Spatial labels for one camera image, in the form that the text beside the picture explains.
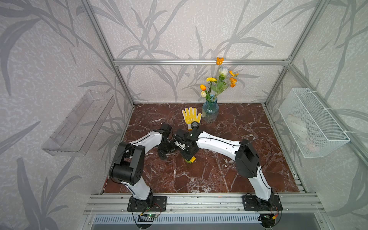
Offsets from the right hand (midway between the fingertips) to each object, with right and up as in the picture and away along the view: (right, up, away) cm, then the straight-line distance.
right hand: (186, 155), depth 86 cm
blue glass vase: (+17, +28, +16) cm, 36 cm away
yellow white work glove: (+2, +23, +26) cm, 35 cm away
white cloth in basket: (+62, +17, -8) cm, 65 cm away
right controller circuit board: (+43, -29, -11) cm, 53 cm away
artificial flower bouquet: (+27, +50, +11) cm, 58 cm away
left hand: (-7, +1, +5) cm, 8 cm away
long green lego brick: (+1, -4, -1) cm, 4 cm away
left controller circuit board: (-17, -26, -15) cm, 34 cm away
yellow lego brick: (+4, -1, -4) cm, 6 cm away
